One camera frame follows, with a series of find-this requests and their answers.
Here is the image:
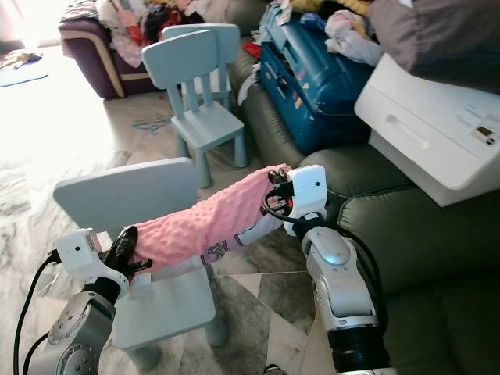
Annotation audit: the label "pink bumpy pillow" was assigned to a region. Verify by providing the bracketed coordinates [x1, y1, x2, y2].
[133, 163, 292, 276]

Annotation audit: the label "dark green leather sofa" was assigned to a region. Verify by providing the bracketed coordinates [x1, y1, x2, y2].
[225, 47, 500, 375]

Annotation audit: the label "light blue child chair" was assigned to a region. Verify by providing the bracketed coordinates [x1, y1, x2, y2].
[52, 157, 229, 370]
[162, 23, 241, 110]
[141, 30, 248, 190]

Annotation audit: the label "blue hard suitcase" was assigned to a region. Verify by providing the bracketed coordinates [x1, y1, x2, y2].
[256, 2, 377, 155]

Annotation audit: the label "small red item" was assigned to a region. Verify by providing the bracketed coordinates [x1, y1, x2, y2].
[242, 41, 263, 61]

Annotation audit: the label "pale crumpled clothes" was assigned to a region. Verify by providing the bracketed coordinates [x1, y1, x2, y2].
[324, 9, 384, 68]

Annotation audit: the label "white appliance box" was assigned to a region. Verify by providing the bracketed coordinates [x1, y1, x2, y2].
[353, 53, 500, 209]

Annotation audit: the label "purple armchair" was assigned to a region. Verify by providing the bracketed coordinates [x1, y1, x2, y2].
[58, 0, 173, 101]

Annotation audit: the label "blue floor mat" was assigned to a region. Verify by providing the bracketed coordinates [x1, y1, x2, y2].
[0, 51, 49, 88]

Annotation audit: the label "grey cushion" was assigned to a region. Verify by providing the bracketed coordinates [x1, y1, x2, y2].
[367, 0, 500, 96]

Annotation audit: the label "pile of colourful clothes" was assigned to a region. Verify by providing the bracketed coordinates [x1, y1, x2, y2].
[94, 0, 223, 70]

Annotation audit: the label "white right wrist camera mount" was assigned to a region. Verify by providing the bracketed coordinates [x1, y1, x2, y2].
[287, 165, 330, 222]

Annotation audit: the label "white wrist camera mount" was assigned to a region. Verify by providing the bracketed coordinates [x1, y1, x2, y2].
[56, 228, 109, 284]
[287, 165, 330, 222]

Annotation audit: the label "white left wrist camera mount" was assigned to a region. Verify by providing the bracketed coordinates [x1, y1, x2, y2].
[56, 228, 109, 284]

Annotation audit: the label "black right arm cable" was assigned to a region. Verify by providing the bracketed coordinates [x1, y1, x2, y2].
[262, 199, 388, 329]

